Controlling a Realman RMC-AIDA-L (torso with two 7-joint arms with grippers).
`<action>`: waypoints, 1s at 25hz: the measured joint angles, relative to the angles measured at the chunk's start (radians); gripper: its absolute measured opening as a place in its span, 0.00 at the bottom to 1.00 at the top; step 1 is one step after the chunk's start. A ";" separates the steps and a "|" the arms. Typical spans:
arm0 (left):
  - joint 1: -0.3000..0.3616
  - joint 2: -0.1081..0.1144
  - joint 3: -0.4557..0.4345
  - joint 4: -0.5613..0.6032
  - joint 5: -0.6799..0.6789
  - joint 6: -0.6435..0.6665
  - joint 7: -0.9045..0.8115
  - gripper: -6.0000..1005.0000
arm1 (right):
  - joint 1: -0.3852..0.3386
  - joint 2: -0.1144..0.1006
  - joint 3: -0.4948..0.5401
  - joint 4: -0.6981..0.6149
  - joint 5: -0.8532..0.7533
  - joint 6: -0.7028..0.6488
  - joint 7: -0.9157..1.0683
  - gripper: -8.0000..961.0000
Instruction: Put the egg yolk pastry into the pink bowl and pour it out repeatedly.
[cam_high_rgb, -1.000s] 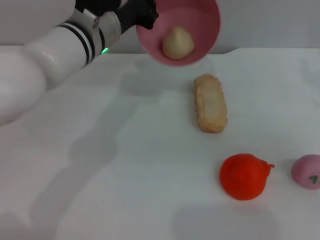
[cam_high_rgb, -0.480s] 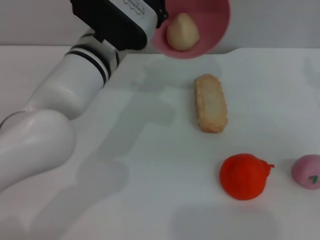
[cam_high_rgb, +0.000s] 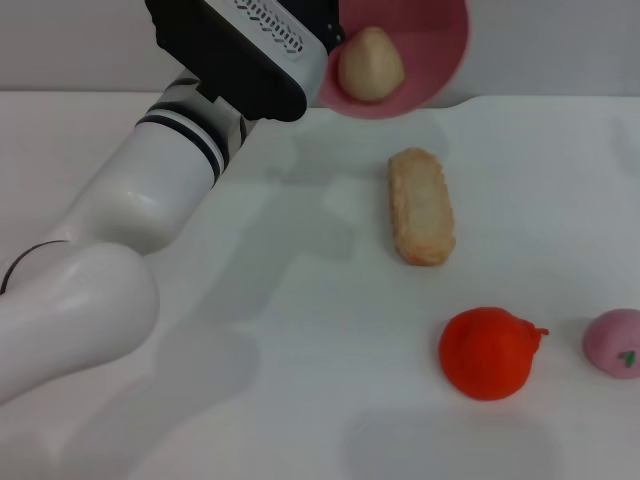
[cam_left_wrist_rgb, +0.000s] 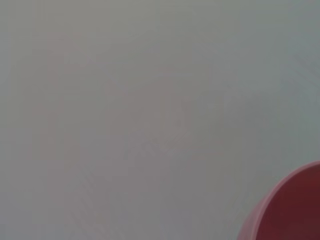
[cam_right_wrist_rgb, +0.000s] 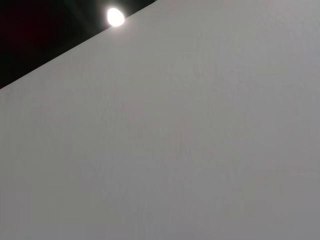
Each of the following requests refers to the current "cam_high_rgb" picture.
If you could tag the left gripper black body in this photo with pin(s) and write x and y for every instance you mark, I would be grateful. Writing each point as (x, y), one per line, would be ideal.
(320, 17)

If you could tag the round beige egg yolk pastry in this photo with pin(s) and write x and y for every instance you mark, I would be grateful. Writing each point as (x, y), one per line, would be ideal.
(370, 65)

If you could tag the pink plastic bowl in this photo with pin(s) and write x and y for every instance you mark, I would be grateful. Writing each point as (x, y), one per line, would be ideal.
(430, 65)

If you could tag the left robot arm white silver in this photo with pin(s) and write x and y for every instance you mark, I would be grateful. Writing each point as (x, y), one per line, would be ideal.
(125, 215)

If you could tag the long toasted bread loaf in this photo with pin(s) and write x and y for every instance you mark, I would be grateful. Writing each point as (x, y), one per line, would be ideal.
(422, 210)

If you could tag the orange-red tomato toy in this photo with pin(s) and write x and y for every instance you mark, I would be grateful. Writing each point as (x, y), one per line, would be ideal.
(485, 355)

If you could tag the pink peach bun toy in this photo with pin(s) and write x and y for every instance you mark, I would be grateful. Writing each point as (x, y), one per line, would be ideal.
(612, 340)

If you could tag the left wrist camera black silver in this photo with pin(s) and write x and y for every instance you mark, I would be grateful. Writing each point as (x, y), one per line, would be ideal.
(240, 55)

